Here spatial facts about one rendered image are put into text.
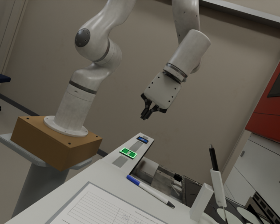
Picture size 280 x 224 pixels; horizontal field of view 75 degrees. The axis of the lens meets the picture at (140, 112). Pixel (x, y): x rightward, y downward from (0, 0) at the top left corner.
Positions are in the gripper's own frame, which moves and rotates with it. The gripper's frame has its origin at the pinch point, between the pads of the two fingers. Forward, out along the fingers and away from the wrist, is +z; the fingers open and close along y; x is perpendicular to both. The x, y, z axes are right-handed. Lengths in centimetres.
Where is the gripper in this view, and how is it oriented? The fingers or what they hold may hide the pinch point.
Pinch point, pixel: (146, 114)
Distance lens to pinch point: 64.7
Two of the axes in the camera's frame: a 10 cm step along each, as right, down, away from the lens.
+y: -8.0, -5.8, 1.5
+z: -5.6, 8.1, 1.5
